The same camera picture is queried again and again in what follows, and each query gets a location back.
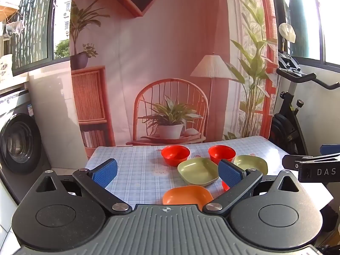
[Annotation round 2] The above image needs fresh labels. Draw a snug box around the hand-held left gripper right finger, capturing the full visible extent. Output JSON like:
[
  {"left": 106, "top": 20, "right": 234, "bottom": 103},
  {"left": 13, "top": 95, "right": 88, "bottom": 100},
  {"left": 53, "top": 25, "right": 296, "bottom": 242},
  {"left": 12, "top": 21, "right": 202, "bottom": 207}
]
[{"left": 203, "top": 159, "right": 302, "bottom": 217}]

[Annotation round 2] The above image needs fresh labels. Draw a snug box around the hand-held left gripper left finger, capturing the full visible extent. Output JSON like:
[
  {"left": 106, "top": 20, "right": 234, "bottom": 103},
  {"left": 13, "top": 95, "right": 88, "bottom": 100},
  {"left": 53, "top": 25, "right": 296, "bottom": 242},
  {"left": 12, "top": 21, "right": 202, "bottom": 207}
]
[{"left": 35, "top": 159, "right": 132, "bottom": 215}]

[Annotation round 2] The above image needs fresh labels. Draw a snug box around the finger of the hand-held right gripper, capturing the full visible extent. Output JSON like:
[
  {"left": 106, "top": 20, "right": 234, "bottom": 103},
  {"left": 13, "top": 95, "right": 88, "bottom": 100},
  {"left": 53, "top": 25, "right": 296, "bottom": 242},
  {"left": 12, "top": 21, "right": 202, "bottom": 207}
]
[
  {"left": 320, "top": 144, "right": 340, "bottom": 156},
  {"left": 282, "top": 154, "right": 314, "bottom": 171}
]

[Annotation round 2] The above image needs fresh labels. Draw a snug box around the green square plate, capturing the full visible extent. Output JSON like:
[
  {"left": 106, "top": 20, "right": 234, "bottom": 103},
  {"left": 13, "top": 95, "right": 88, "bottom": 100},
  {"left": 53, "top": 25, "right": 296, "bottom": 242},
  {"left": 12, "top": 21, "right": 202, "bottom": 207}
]
[
  {"left": 233, "top": 154, "right": 268, "bottom": 175},
  {"left": 177, "top": 157, "right": 220, "bottom": 187}
]

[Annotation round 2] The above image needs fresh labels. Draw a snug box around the orange square plate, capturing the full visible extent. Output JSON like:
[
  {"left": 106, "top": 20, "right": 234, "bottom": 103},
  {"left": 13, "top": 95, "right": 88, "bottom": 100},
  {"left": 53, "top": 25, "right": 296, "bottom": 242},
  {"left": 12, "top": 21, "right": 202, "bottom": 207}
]
[{"left": 163, "top": 186, "right": 214, "bottom": 206}]

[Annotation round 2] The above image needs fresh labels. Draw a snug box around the blue plaid tablecloth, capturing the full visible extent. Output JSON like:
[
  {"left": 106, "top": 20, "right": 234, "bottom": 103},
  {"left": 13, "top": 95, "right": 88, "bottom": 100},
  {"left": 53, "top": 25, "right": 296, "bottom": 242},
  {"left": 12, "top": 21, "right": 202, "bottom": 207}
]
[{"left": 85, "top": 135, "right": 334, "bottom": 218}]

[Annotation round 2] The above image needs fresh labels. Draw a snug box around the black exercise bike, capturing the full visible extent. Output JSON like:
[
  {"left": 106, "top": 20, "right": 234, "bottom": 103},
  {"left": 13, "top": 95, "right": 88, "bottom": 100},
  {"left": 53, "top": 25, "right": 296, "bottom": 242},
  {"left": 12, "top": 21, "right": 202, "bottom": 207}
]
[{"left": 269, "top": 50, "right": 340, "bottom": 156}]

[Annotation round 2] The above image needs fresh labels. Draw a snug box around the grey washing machine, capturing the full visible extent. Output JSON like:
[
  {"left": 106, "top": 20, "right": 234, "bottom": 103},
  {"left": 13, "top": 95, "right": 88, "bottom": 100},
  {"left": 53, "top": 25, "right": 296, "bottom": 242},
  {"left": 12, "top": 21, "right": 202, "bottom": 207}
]
[{"left": 0, "top": 88, "right": 53, "bottom": 205}]

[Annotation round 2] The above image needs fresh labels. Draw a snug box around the white plastic bag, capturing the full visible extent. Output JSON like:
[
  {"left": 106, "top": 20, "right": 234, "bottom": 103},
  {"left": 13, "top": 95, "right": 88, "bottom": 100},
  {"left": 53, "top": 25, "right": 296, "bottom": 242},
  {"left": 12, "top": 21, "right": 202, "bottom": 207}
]
[{"left": 278, "top": 23, "right": 296, "bottom": 44}]

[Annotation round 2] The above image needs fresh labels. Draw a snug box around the black framed window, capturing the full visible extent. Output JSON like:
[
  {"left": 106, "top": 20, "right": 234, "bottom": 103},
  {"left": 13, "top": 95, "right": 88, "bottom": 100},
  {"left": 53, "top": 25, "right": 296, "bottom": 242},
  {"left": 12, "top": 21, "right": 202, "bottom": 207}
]
[
  {"left": 268, "top": 0, "right": 340, "bottom": 74},
  {"left": 0, "top": 0, "right": 74, "bottom": 77}
]

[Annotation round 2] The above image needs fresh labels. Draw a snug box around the teal curtain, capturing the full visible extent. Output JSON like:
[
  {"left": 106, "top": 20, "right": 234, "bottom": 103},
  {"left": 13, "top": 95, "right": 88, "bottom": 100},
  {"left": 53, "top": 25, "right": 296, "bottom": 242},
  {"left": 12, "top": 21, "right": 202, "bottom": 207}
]
[{"left": 288, "top": 0, "right": 321, "bottom": 58}]

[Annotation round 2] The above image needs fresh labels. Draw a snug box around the white printed bag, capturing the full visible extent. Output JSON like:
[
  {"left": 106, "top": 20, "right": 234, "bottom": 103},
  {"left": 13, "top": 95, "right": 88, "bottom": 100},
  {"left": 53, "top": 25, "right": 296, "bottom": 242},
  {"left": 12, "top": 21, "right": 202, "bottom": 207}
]
[{"left": 0, "top": 54, "right": 13, "bottom": 84}]

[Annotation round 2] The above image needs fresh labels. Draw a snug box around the hanging grey laundry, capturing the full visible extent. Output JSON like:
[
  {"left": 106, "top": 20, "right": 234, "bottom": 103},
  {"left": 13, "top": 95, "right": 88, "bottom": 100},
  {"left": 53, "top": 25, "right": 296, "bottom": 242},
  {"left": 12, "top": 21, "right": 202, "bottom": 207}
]
[{"left": 0, "top": 18, "right": 26, "bottom": 42}]

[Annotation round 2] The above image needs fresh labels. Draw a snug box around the printed wall tapestry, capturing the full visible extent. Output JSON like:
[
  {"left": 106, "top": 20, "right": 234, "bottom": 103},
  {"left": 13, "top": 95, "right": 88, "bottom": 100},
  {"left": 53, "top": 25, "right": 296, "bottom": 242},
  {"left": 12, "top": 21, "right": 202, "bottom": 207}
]
[{"left": 69, "top": 0, "right": 279, "bottom": 148}]

